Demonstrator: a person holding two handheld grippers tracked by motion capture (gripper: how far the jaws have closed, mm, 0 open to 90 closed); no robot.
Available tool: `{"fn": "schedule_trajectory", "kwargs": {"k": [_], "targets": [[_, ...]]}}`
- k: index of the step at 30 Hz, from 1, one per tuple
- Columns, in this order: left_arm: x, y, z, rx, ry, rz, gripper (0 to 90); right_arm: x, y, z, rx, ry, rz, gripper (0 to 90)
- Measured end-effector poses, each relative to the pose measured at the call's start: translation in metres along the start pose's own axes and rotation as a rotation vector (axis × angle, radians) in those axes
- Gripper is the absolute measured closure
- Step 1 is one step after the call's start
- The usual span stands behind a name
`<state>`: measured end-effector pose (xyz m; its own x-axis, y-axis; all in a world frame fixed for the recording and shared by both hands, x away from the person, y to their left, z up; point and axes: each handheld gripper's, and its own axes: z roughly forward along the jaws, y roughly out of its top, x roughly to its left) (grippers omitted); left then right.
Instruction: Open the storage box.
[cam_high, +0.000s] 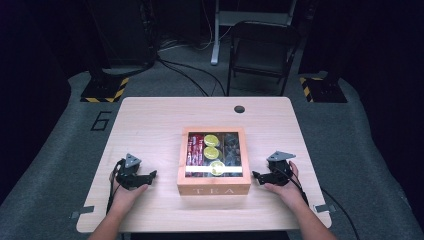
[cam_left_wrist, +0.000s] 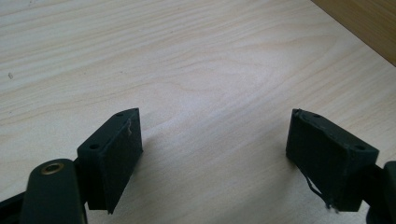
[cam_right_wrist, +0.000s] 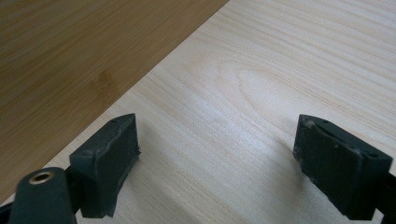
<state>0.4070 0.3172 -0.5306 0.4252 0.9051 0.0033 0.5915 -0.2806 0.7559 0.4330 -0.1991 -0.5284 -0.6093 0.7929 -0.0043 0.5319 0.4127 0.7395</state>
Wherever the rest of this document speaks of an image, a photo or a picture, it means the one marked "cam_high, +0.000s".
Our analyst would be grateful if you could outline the person's right hand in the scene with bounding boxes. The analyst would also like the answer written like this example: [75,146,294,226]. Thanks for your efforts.
[265,160,310,211]

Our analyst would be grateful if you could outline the person's left hand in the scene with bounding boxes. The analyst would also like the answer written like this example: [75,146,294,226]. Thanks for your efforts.
[108,172,150,215]

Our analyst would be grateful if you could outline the grey tape strip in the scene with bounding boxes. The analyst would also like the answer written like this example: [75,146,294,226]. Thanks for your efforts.
[313,203,337,214]
[69,205,96,220]

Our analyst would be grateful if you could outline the white metal stand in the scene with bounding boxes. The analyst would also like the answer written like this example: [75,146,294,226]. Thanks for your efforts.
[210,0,298,66]

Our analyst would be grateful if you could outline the pile of dark tea bags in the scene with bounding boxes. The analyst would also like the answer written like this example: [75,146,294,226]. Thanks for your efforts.
[223,132,242,168]

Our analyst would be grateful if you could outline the hand-held gripper cable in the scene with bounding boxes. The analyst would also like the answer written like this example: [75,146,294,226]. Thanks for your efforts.
[105,159,123,216]
[274,165,361,240]

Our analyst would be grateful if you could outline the black equipment cabinet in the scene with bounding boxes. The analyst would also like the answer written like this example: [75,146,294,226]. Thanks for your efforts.
[87,0,158,73]

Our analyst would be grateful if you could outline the white floor cable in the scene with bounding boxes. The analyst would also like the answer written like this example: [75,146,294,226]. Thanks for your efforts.
[158,19,234,53]

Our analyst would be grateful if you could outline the yellow-green capsule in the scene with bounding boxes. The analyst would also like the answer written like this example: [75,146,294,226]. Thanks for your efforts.
[209,160,226,177]
[203,146,221,160]
[203,133,221,148]

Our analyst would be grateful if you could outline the wooden tea box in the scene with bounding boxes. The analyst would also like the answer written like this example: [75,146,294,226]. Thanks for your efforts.
[176,125,252,197]

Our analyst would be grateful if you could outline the red drink sachet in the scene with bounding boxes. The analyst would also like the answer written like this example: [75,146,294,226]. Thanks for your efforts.
[191,133,197,178]
[187,133,193,178]
[195,133,201,178]

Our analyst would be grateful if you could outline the black folding chair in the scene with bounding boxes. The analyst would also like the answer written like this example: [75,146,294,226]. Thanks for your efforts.
[226,20,302,98]

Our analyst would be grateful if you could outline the black floor cables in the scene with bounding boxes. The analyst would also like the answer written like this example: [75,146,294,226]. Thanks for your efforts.
[155,55,228,98]

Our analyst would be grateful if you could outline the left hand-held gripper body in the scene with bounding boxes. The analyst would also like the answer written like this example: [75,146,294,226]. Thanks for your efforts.
[114,152,148,191]

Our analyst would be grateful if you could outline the black yellow striped base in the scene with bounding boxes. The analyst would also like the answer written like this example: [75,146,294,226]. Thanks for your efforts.
[80,75,131,104]
[298,76,348,104]

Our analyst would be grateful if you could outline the right hand-held gripper cable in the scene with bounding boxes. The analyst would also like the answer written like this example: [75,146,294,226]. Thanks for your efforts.
[274,165,361,240]

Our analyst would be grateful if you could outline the left hand-held gripper cable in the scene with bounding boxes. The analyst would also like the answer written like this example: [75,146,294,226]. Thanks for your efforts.
[105,159,123,216]

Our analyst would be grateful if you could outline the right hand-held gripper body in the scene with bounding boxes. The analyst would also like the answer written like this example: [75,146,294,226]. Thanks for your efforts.
[266,150,297,187]

